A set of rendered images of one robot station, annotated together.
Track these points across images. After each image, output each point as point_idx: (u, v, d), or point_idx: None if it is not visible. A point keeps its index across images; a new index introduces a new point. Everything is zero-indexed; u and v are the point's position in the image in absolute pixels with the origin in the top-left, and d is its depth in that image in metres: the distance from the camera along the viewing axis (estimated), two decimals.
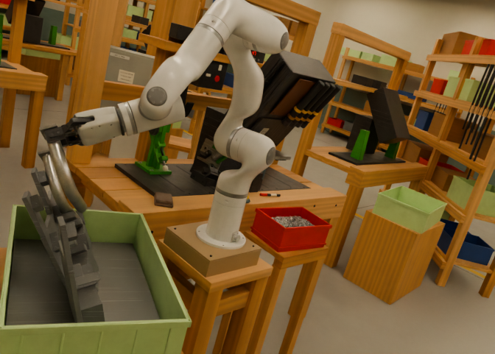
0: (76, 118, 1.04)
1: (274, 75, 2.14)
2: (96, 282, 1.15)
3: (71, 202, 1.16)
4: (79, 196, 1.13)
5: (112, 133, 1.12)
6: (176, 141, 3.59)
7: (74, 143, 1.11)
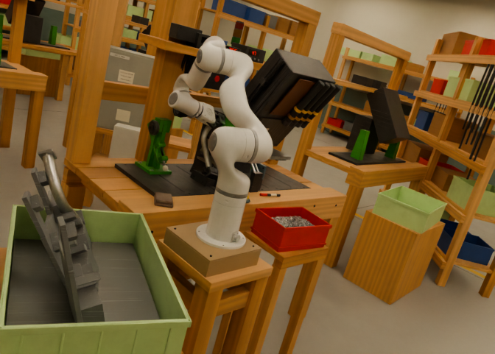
0: None
1: (274, 75, 2.14)
2: (96, 282, 1.15)
3: None
4: (201, 145, 2.36)
5: None
6: (176, 141, 3.59)
7: None
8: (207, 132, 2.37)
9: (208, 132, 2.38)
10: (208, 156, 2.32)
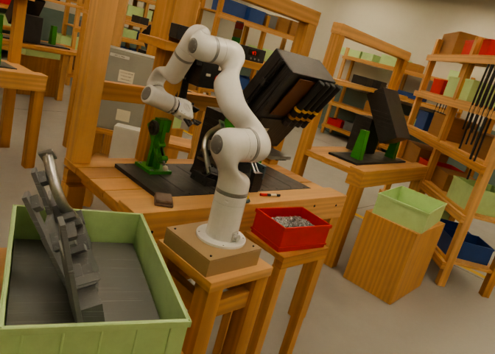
0: (185, 98, 2.18)
1: (274, 75, 2.14)
2: (96, 282, 1.15)
3: None
4: (202, 151, 2.35)
5: None
6: (176, 141, 3.59)
7: (189, 122, 2.16)
8: (207, 138, 2.36)
9: (208, 139, 2.37)
10: (209, 163, 2.31)
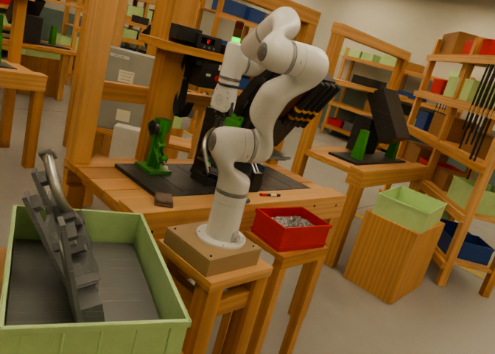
0: (229, 113, 1.74)
1: (274, 75, 2.14)
2: (96, 282, 1.15)
3: None
4: (202, 151, 2.35)
5: None
6: (176, 141, 3.59)
7: (220, 113, 1.80)
8: (207, 138, 2.36)
9: (208, 139, 2.37)
10: (209, 163, 2.31)
